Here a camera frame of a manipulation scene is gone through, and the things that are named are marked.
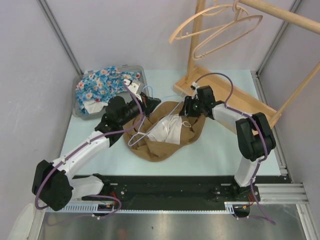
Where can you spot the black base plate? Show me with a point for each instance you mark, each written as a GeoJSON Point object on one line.
{"type": "Point", "coordinates": [174, 193]}

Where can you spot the upper wooden hanger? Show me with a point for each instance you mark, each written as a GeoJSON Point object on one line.
{"type": "Point", "coordinates": [193, 25]}

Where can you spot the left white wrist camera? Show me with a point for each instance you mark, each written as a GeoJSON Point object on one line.
{"type": "Point", "coordinates": [134, 86]}

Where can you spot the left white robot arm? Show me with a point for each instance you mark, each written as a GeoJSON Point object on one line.
{"type": "Point", "coordinates": [54, 182]}

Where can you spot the tan brown skirt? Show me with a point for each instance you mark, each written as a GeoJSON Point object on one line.
{"type": "Point", "coordinates": [163, 133]}

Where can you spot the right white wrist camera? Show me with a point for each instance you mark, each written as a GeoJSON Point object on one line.
{"type": "Point", "coordinates": [194, 86]}

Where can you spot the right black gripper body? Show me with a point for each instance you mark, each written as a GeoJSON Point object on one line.
{"type": "Point", "coordinates": [193, 107]}

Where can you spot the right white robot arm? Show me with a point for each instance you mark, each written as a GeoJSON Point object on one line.
{"type": "Point", "coordinates": [254, 135]}

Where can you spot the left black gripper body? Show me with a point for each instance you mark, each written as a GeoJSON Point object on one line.
{"type": "Point", "coordinates": [135, 110]}

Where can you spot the blue floral cloth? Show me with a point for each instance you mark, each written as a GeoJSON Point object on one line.
{"type": "Point", "coordinates": [94, 91]}

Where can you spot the grey plastic tray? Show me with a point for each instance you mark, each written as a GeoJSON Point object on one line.
{"type": "Point", "coordinates": [126, 96]}

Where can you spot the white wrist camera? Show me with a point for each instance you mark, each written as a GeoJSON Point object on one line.
{"type": "Point", "coordinates": [134, 86]}
{"type": "Point", "coordinates": [194, 86]}

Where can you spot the wooden clothes rack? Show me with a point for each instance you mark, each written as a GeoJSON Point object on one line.
{"type": "Point", "coordinates": [223, 89]}

